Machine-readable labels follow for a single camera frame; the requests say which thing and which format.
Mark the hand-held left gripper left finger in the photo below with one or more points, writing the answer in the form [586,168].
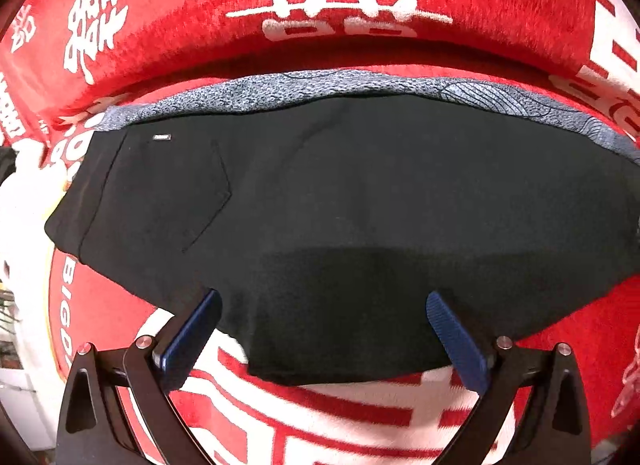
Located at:
[192,335]

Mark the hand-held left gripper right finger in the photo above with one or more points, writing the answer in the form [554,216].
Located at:
[457,340]

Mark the black pants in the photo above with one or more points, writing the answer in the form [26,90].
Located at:
[350,220]

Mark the grey patterned pants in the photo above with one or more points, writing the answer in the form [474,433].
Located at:
[300,90]

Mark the white cloth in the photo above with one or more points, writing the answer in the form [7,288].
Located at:
[25,195]

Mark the red printed sofa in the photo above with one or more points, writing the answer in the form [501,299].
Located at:
[200,10]

